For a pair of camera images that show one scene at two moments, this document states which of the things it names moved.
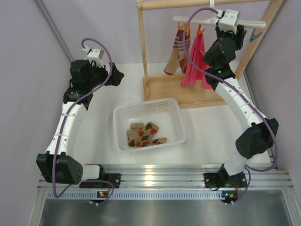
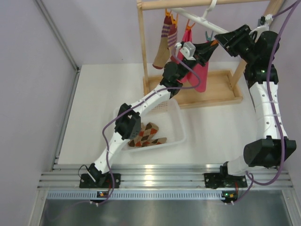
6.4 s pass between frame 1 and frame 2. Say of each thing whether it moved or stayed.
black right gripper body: moved
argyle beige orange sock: stayed
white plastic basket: stayed
